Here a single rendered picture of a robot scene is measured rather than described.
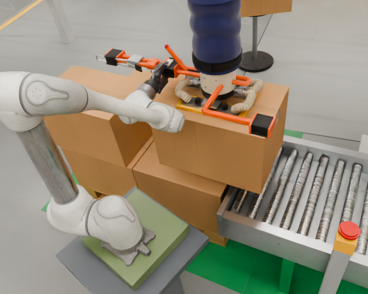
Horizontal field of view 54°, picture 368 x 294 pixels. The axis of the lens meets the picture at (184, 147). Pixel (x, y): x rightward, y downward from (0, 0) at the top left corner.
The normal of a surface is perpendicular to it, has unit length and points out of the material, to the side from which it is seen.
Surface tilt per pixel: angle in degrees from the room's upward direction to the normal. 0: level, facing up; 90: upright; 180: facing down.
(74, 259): 0
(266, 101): 1
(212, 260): 0
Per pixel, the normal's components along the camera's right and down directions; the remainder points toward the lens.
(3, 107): -0.25, 0.71
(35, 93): -0.13, 0.07
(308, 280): -0.12, -0.71
